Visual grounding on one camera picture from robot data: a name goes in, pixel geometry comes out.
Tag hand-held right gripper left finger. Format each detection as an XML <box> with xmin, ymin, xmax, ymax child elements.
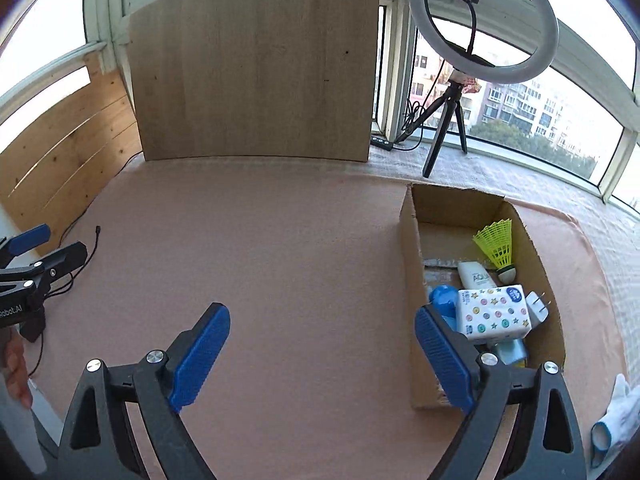
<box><xmin>57</xmin><ymin>302</ymin><xmax>232</xmax><ymax>480</ymax></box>

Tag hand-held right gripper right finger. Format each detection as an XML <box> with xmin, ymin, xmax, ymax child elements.
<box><xmin>414</xmin><ymin>304</ymin><xmax>586</xmax><ymax>480</ymax></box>

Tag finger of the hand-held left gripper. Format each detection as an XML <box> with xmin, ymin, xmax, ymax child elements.
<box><xmin>0</xmin><ymin>241</ymin><xmax>89</xmax><ymax>302</ymax></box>
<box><xmin>0</xmin><ymin>224</ymin><xmax>52</xmax><ymax>262</ymax></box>

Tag blue plastic bottle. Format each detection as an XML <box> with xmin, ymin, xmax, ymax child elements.
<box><xmin>427</xmin><ymin>284</ymin><xmax>461</xmax><ymax>334</ymax></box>

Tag white dotted tissue pack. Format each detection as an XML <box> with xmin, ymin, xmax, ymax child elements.
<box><xmin>456</xmin><ymin>284</ymin><xmax>532</xmax><ymax>346</ymax></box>

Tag white charger plug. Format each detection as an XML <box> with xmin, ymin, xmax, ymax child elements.
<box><xmin>525</xmin><ymin>290</ymin><xmax>553</xmax><ymax>331</ymax></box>

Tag yellow shuttlecock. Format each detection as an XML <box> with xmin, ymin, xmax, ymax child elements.
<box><xmin>472</xmin><ymin>218</ymin><xmax>519</xmax><ymax>284</ymax></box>

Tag brown cardboard box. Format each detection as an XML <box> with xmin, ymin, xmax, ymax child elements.
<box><xmin>398</xmin><ymin>182</ymin><xmax>566</xmax><ymax>410</ymax></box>

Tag person's left hand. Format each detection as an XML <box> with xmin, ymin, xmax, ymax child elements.
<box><xmin>0</xmin><ymin>330</ymin><xmax>34</xmax><ymax>409</ymax></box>

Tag white blue glove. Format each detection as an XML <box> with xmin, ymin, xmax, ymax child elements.
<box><xmin>590</xmin><ymin>372</ymin><xmax>634</xmax><ymax>471</ymax></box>

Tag black tripod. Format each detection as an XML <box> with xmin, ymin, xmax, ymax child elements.
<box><xmin>395</xmin><ymin>55</ymin><xmax>497</xmax><ymax>179</ymax></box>

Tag apartment buildings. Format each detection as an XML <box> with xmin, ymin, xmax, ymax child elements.
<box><xmin>410</xmin><ymin>35</ymin><xmax>626</xmax><ymax>181</ymax></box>

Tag light wooden board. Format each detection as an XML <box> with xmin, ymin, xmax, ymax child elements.
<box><xmin>127</xmin><ymin>0</ymin><xmax>381</xmax><ymax>163</ymax></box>

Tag brown cable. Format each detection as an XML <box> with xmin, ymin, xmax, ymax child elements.
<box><xmin>27</xmin><ymin>226</ymin><xmax>102</xmax><ymax>378</ymax></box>

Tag wooden plank wall panel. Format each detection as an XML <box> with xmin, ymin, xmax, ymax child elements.
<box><xmin>0</xmin><ymin>52</ymin><xmax>146</xmax><ymax>247</ymax></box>

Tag black tripod cable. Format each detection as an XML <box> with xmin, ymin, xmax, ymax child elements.
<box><xmin>397</xmin><ymin>57</ymin><xmax>453</xmax><ymax>152</ymax></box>

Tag white window frame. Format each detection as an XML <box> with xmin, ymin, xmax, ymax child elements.
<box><xmin>0</xmin><ymin>0</ymin><xmax>640</xmax><ymax>211</ymax></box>

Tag white ring light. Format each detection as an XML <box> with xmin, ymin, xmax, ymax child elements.
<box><xmin>407</xmin><ymin>0</ymin><xmax>560</xmax><ymax>83</ymax></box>

